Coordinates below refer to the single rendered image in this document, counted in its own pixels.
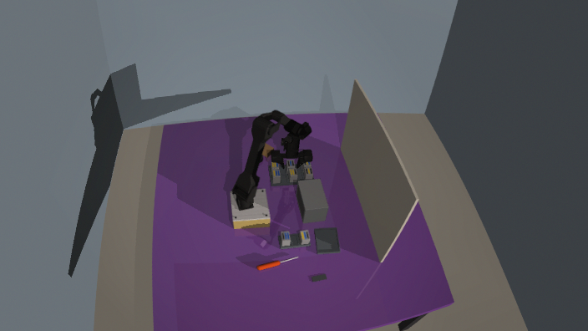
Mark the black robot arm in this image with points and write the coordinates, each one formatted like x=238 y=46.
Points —
x=262 y=130

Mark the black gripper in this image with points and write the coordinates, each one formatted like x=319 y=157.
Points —
x=302 y=156

